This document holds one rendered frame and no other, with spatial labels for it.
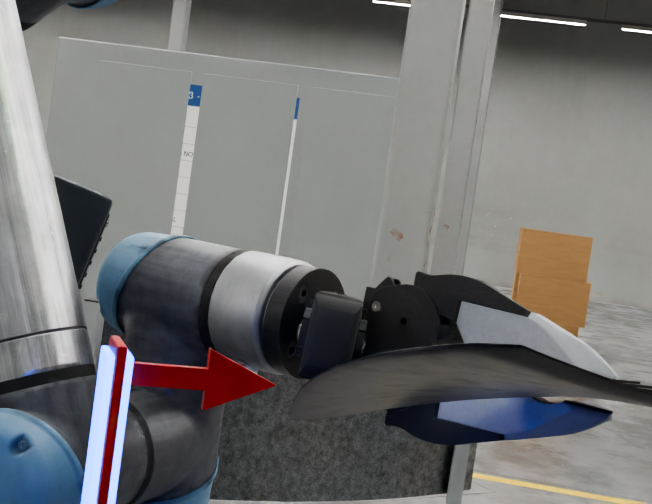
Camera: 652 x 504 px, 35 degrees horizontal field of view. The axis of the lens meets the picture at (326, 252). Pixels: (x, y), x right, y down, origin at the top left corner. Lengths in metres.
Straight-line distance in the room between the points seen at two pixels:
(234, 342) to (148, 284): 0.08
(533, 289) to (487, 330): 8.01
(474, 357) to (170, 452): 0.35
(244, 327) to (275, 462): 1.79
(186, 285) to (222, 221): 6.03
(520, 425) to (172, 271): 0.26
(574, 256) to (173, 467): 7.97
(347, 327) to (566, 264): 8.07
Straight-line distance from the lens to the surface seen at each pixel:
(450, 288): 0.58
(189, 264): 0.68
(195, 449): 0.71
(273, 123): 6.65
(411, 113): 4.81
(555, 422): 0.56
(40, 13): 0.83
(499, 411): 0.57
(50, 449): 0.59
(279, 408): 2.39
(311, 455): 2.45
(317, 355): 0.52
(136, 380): 0.40
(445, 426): 0.58
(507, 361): 0.35
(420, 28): 4.86
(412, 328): 0.59
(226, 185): 6.70
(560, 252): 8.57
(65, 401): 0.61
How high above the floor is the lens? 1.26
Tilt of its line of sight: 3 degrees down
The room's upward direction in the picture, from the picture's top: 8 degrees clockwise
